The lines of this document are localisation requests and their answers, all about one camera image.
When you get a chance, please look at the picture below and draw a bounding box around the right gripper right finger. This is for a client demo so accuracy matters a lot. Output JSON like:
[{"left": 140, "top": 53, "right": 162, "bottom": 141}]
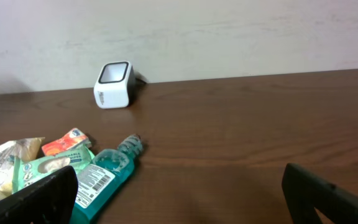
[{"left": 282, "top": 163, "right": 358, "bottom": 223}]

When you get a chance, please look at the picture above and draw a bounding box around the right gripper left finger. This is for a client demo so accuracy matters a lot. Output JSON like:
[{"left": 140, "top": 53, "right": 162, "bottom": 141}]
[{"left": 0, "top": 166, "right": 78, "bottom": 223}]

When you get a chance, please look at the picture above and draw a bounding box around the teal wet wipes packet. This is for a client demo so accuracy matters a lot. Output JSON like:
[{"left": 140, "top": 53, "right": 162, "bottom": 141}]
[{"left": 12, "top": 144, "right": 94, "bottom": 194}]

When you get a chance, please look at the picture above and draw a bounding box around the teal Listerine mouthwash bottle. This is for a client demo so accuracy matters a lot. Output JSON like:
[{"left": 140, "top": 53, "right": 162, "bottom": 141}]
[{"left": 69, "top": 134, "right": 144, "bottom": 224}]

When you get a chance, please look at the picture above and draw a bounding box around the cream snack bag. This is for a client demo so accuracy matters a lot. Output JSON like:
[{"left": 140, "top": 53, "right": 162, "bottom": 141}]
[{"left": 0, "top": 137, "right": 44, "bottom": 200}]

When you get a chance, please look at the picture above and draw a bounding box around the small orange box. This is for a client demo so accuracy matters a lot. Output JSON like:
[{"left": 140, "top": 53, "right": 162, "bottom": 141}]
[{"left": 41, "top": 128, "right": 92, "bottom": 156}]

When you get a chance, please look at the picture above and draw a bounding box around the white barcode scanner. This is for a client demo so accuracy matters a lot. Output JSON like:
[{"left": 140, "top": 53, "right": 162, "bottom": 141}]
[{"left": 93, "top": 61, "right": 136, "bottom": 109}]

